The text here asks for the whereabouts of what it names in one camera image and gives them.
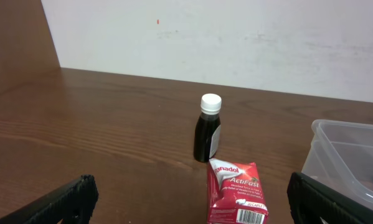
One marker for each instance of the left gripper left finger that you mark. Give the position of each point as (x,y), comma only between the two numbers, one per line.
(71,203)

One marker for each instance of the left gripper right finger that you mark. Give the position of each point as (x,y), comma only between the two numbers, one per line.
(312,202)

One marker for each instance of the clear plastic container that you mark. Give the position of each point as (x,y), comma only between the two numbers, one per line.
(341,157)

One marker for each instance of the red Panadol ActiFast box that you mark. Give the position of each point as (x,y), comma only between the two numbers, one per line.
(235,193)

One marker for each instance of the dark syrup bottle white cap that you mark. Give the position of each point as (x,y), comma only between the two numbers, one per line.
(208,126)

